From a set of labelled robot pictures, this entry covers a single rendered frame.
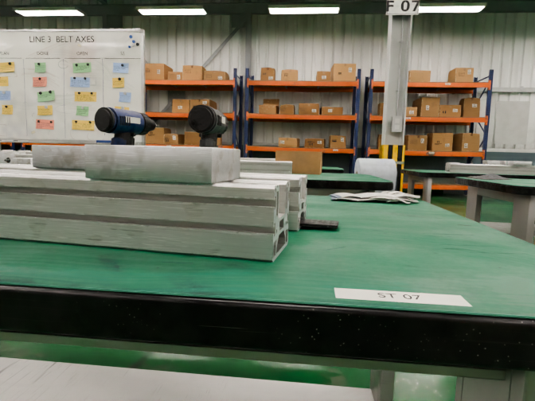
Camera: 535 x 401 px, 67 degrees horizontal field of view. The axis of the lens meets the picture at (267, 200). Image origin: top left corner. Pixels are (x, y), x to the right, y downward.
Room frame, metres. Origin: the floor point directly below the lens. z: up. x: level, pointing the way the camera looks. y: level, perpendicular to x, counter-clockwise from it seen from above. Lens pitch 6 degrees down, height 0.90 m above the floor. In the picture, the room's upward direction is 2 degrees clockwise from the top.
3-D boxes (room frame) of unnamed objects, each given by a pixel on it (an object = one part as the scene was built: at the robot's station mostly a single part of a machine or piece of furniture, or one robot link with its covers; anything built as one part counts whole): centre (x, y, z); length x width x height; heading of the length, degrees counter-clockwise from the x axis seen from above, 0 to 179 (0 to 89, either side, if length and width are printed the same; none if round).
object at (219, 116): (0.93, 0.13, 0.89); 0.20 x 0.08 x 0.22; 173
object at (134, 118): (1.02, 0.34, 0.89); 0.20 x 0.08 x 0.22; 156
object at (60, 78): (3.70, 1.85, 0.97); 1.50 x 0.50 x 1.95; 84
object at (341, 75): (10.43, -0.81, 1.59); 2.83 x 0.98 x 3.17; 84
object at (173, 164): (0.51, 0.13, 0.87); 0.16 x 0.11 x 0.07; 78
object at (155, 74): (10.74, 2.18, 1.58); 2.83 x 0.98 x 3.15; 84
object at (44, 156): (0.75, 0.33, 0.87); 0.16 x 0.11 x 0.07; 78
